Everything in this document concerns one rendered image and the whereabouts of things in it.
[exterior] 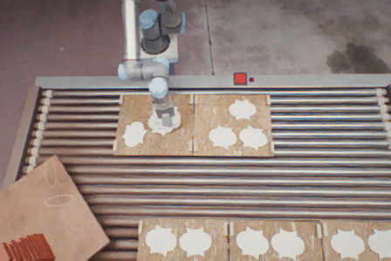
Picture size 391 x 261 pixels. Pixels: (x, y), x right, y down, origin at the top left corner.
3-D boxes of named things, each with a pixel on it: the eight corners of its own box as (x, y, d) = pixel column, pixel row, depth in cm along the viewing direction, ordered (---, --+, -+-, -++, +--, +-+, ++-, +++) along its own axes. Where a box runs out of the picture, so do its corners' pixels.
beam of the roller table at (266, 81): (41, 80, 184) (36, 76, 179) (387, 78, 175) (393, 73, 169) (38, 92, 181) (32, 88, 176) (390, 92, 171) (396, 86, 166)
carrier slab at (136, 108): (122, 96, 170) (121, 94, 169) (194, 95, 168) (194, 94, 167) (114, 155, 156) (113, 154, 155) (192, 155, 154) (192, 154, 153)
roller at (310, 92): (46, 92, 179) (43, 88, 174) (380, 91, 170) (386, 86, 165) (44, 99, 177) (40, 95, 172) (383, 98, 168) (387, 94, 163)
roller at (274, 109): (43, 107, 175) (38, 104, 170) (385, 106, 166) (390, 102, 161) (41, 114, 173) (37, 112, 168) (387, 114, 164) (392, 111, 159)
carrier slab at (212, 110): (195, 95, 168) (195, 94, 167) (268, 96, 166) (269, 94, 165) (193, 155, 154) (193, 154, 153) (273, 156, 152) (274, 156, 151)
